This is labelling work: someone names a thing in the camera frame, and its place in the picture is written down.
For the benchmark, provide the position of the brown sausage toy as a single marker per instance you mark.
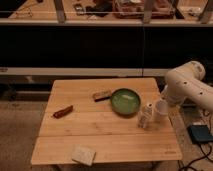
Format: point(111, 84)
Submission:
point(63, 112)

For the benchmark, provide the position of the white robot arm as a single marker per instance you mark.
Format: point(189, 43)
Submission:
point(184, 82)

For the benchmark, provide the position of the beige sponge block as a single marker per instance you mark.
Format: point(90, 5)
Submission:
point(83, 155)

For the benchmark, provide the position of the white plastic cup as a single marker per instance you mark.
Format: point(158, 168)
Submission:
point(160, 111)

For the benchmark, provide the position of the wooden table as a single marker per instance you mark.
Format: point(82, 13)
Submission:
point(94, 125)

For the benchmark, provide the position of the wooden brush block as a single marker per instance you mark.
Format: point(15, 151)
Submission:
point(103, 95)

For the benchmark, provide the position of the green ceramic bowl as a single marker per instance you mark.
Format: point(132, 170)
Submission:
point(125, 102)

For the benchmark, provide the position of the dark object on shelf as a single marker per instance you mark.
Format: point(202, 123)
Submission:
point(101, 9)

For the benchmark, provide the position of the red basket on shelf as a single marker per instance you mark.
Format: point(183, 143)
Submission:
point(135, 9)

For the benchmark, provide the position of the black power adapter box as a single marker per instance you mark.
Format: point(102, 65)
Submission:
point(200, 134)

